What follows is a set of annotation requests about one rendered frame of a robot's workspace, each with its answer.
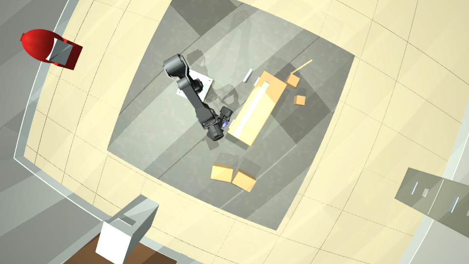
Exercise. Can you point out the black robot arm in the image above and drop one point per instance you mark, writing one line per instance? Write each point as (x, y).
(176, 66)

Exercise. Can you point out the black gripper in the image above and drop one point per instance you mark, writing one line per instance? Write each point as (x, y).
(225, 114)

